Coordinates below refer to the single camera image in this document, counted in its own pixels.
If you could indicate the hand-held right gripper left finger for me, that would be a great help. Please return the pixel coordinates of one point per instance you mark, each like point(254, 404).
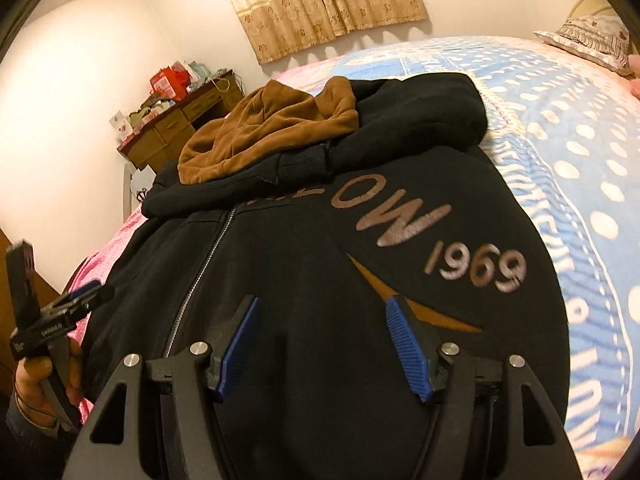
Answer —
point(237, 345)

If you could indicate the cream wooden bed headboard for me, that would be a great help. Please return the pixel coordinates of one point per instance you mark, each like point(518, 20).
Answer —
point(592, 5)

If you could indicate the dark wooden bed footboard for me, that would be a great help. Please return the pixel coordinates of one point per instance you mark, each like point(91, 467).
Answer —
point(47, 287)

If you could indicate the pale green gift bag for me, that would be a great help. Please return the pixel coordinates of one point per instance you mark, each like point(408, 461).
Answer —
point(197, 72)

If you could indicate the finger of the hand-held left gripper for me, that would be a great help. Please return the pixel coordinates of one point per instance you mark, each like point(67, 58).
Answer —
point(82, 307)
point(87, 291)

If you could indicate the person's left forearm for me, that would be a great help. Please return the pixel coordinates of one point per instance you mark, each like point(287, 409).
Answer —
point(25, 447)

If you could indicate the red gift boxes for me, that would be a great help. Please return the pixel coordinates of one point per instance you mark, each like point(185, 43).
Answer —
point(170, 82)

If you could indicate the black hooded zip jacket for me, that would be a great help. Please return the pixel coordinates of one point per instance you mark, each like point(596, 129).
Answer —
point(325, 240)

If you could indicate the person's left hand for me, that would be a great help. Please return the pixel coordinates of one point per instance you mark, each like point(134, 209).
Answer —
point(35, 377)

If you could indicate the green cloth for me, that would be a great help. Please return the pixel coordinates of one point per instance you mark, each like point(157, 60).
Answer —
point(145, 110)

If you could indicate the folded pink quilt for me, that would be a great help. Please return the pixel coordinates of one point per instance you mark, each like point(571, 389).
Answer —
point(635, 72)

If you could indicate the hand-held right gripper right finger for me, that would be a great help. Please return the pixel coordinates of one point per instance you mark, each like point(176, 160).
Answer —
point(407, 350)

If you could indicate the beige patterned window curtain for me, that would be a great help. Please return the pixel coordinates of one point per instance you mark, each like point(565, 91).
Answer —
point(320, 10)

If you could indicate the white card box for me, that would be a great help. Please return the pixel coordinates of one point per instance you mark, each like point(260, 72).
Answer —
point(120, 124)

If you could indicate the brown wooden desk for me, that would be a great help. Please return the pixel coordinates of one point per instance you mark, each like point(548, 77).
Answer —
point(165, 135)

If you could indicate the pink and blue bed sheet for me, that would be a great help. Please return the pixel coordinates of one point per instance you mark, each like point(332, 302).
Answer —
point(575, 160)

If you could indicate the white printed paper bag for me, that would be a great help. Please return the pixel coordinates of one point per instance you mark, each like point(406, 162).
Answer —
point(141, 185)

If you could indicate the patterned grey pillow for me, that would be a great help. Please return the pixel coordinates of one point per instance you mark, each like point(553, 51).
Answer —
point(585, 37)

